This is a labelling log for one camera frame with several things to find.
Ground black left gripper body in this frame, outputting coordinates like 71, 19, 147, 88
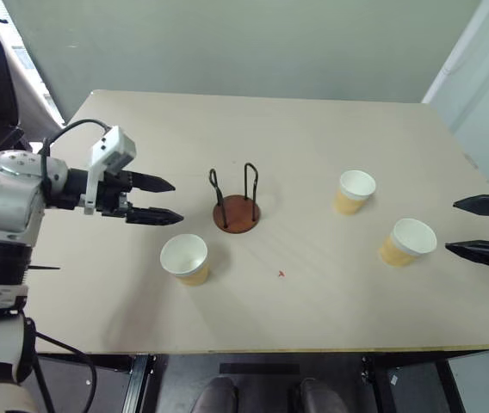
96, 169, 135, 220

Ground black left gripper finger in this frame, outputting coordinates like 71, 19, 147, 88
125, 206, 185, 226
129, 170, 176, 194

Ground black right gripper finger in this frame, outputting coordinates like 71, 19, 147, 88
452, 194, 489, 219
444, 239, 489, 271

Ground yellow paper cup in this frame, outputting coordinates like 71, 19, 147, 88
159, 233, 210, 287
331, 170, 377, 216
377, 218, 438, 268

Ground dark rounded robot foot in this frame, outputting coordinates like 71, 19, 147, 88
299, 377, 337, 413
191, 376, 239, 413

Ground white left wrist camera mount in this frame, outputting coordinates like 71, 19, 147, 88
83, 126, 137, 216

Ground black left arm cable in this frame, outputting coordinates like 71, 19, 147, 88
39, 120, 112, 194

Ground wooden wire cup rack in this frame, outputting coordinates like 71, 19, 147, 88
207, 162, 262, 235

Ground black table frame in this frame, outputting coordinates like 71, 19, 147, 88
33, 343, 489, 413

